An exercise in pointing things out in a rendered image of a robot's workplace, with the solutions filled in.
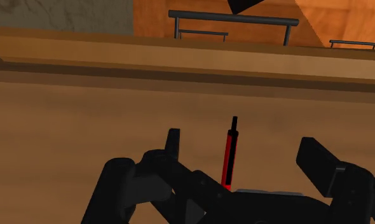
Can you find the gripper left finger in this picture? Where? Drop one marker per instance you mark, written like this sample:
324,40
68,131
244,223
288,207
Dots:
125,192

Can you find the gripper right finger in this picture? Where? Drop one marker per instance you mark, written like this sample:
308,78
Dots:
351,189

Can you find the red and black pen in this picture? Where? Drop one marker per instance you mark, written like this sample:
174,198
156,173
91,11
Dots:
229,158

